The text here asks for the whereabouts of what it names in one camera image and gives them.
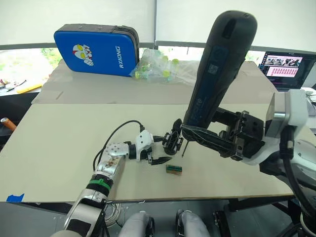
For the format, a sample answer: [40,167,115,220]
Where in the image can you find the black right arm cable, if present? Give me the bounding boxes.
[280,125,316,223]

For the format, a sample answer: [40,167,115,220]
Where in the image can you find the white roller blind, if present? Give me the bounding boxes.
[156,0,316,53]
[0,0,156,51]

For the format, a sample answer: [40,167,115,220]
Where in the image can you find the yellow flat object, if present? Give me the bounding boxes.
[16,83,43,94]

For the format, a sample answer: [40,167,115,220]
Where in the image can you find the orange handled tool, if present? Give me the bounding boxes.
[0,117,17,131]

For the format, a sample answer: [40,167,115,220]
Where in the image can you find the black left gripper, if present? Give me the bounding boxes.
[145,134,173,167]

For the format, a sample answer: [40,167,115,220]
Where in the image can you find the blue tape strip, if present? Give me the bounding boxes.
[6,193,25,203]

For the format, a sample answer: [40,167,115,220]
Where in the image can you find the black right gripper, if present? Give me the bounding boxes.
[181,108,266,160]

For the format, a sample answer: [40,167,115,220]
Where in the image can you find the black side desk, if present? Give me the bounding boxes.
[0,86,41,149]

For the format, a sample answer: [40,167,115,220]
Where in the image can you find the grey rounded shape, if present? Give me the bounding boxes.
[175,209,210,237]
[118,210,155,237]

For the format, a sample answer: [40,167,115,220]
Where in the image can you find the black table frame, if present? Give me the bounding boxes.
[223,196,297,213]

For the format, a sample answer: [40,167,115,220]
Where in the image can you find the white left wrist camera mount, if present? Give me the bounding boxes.
[134,129,155,162]

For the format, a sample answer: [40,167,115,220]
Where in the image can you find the clear plastic bag of bottles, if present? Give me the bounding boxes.
[129,48,205,87]

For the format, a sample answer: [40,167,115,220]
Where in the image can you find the green screw holder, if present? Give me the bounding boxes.
[165,163,183,172]

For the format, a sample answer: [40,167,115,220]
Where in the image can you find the blue RXIONG carry case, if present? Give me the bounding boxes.
[53,23,140,78]

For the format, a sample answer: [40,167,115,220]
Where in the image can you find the black electric screwdriver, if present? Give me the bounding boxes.
[181,10,258,158]

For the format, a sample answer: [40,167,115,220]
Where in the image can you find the open laptop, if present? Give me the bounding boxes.
[258,51,316,92]

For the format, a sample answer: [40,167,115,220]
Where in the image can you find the white coiled cable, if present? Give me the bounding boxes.
[103,201,122,228]

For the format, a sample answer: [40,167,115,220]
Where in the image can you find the black pointed finger piece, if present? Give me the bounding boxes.
[172,118,183,132]

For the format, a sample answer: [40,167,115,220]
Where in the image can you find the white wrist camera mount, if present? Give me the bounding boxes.
[241,88,309,166]
[134,129,155,162]

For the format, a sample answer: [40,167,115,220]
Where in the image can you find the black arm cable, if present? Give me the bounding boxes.
[280,125,316,223]
[93,120,144,172]

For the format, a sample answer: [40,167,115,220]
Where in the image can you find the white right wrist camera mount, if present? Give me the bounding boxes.
[241,88,309,166]

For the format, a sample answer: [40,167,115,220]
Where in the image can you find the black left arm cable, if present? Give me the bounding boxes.
[93,120,144,172]

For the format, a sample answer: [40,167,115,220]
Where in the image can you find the large brown cardboard sheet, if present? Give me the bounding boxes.
[32,59,279,106]

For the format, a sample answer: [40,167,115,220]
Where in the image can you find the black spare gripper body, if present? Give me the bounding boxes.
[161,130,184,156]

